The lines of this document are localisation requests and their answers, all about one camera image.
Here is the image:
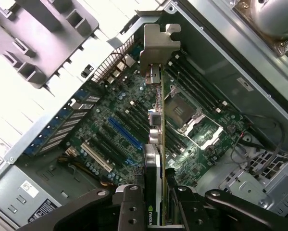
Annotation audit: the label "white expansion slot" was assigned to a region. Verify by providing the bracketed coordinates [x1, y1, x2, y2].
[80, 142, 113, 173]

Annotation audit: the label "blue expansion slot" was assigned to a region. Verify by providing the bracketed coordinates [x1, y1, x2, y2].
[107, 117, 144, 150]

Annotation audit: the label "metal socket cover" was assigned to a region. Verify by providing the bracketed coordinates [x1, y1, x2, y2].
[179, 120, 225, 151]

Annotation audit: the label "grey metal disk bay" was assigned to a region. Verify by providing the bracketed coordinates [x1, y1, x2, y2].
[218, 154, 288, 217]

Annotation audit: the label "CPU socket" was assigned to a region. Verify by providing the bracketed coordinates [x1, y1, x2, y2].
[164, 93, 202, 130]

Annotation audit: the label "green motherboard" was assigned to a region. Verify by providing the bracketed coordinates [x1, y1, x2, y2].
[69, 43, 248, 191]

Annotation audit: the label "grey power supply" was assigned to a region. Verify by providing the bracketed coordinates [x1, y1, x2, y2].
[0, 166, 63, 229]

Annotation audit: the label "open grey PC case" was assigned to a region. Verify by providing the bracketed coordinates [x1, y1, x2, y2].
[0, 0, 288, 231]

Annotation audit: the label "grey plastic parts rack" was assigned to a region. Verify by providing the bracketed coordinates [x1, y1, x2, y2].
[0, 0, 100, 90]

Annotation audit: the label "yellow and black power wires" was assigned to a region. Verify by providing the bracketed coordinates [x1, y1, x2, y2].
[58, 155, 115, 187]

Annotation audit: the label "grey wire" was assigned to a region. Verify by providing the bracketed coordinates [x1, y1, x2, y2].
[230, 112, 286, 174]

